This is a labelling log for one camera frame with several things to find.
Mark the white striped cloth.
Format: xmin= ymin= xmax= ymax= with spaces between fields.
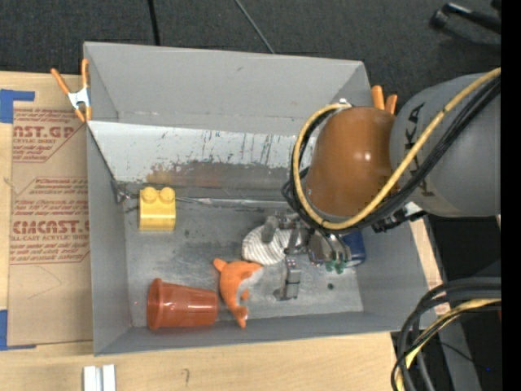
xmin=241 ymin=223 xmax=304 ymax=266

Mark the orange and white toy dolphin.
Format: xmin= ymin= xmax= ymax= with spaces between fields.
xmin=212 ymin=257 xmax=265 ymax=329

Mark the blue cylinder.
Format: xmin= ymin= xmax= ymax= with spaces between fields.
xmin=340 ymin=230 xmax=366 ymax=268

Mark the yellow toy brick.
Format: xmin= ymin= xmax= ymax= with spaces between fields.
xmin=138 ymin=186 xmax=177 ymax=232

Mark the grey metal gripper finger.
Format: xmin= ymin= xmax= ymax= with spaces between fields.
xmin=273 ymin=257 xmax=304 ymax=302
xmin=261 ymin=215 xmax=281 ymax=244

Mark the grey metal bin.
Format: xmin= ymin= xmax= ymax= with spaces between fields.
xmin=82 ymin=41 xmax=439 ymax=357

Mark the black cylinder on white bracket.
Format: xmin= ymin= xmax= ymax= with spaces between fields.
xmin=370 ymin=200 xmax=427 ymax=235

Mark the orange plastic cup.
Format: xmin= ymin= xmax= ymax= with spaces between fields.
xmin=146 ymin=277 xmax=221 ymax=332

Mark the brown cardboard board, red print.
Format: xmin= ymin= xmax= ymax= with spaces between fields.
xmin=0 ymin=70 xmax=95 ymax=352

